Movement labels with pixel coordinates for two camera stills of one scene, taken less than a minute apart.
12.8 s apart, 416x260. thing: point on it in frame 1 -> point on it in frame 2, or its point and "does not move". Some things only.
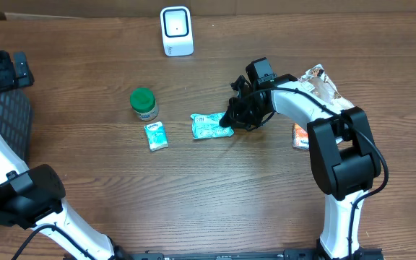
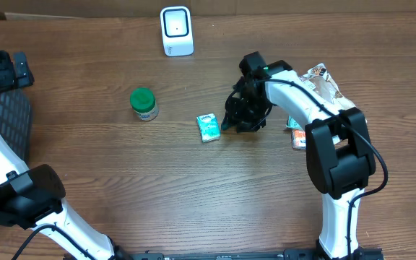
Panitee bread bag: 316,80 does not move
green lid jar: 144,103 does not move
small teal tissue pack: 157,136 -> 209,127
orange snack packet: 300,138 does not move
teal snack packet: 207,125 -> 292,123
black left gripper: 9,79 does not move
